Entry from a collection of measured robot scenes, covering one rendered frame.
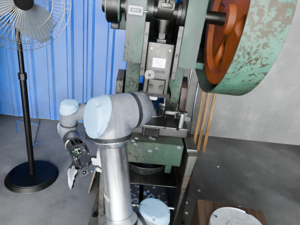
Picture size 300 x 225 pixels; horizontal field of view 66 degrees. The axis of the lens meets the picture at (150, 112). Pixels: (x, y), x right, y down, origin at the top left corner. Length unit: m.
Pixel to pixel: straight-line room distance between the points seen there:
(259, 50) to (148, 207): 0.76
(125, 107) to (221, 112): 2.29
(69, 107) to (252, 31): 0.80
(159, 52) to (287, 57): 1.93
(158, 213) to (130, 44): 0.82
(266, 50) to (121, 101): 0.67
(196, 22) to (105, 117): 0.79
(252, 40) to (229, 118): 1.97
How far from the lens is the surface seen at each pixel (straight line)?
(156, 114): 1.32
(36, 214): 1.83
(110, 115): 0.63
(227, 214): 1.41
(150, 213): 0.87
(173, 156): 1.37
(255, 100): 2.96
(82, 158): 0.95
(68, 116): 1.03
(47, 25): 1.62
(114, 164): 0.70
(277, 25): 1.08
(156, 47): 1.29
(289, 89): 3.10
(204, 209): 1.42
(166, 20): 1.31
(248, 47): 1.06
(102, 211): 1.58
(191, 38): 1.26
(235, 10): 1.38
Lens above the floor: 1.31
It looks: 23 degrees down
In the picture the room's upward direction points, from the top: 8 degrees clockwise
